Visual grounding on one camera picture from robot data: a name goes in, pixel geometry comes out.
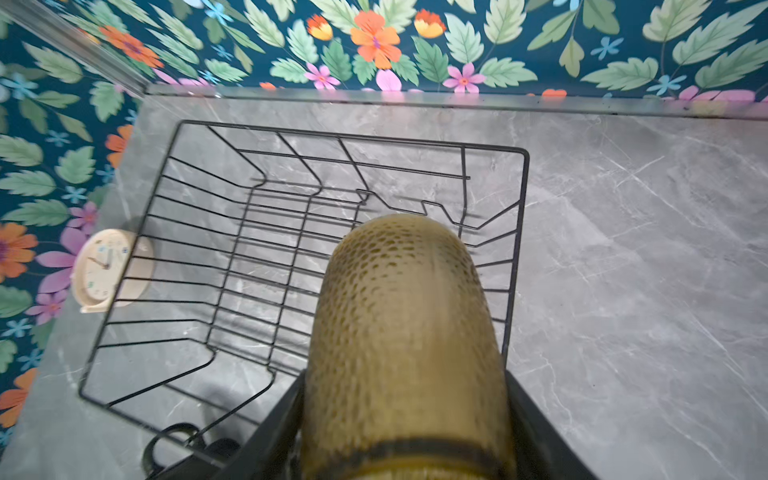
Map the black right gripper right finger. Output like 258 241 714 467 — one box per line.
506 371 597 480

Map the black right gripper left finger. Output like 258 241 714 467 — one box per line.
213 371 306 479

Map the brown textured cup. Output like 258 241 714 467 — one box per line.
301 214 516 479

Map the black mug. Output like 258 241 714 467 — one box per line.
141 422 240 479

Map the pink round clock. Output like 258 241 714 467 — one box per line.
71 229 155 314

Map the black wire dish rack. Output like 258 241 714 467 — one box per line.
78 120 531 450

